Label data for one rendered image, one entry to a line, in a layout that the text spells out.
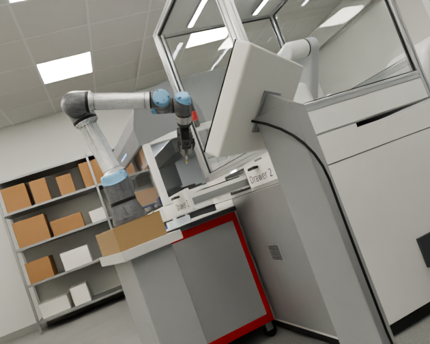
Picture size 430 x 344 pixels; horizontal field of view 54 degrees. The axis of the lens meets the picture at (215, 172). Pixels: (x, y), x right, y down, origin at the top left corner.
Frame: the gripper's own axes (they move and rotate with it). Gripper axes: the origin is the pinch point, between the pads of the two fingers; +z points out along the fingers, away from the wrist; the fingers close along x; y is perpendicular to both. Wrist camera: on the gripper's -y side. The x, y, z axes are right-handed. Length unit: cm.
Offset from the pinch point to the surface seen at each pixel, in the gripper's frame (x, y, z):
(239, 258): -23, -30, 52
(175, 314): 18, -76, 22
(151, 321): 28, -79, 19
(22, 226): 184, 245, 263
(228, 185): -18.0, -18.9, 7.3
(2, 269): 227, 235, 328
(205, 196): -5.4, -23.5, 8.2
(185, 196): 4.4, -23.1, 6.7
